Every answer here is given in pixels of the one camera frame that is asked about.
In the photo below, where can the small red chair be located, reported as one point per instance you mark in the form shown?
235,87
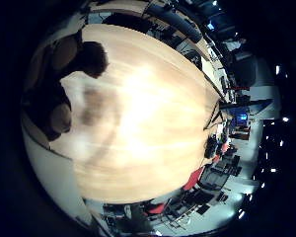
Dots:
224,147

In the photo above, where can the black mesh office chair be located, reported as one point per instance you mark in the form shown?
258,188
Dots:
215,177

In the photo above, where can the lit computer monitor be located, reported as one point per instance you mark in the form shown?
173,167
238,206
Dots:
242,117

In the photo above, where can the red office chair black base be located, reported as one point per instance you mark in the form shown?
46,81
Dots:
156,209

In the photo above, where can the black tripod stand legs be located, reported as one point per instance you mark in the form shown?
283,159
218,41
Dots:
213,117

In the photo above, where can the brown plush toy animal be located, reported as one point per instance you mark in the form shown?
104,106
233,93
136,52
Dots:
60,89

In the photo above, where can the large red office chair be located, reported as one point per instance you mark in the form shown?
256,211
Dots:
192,179

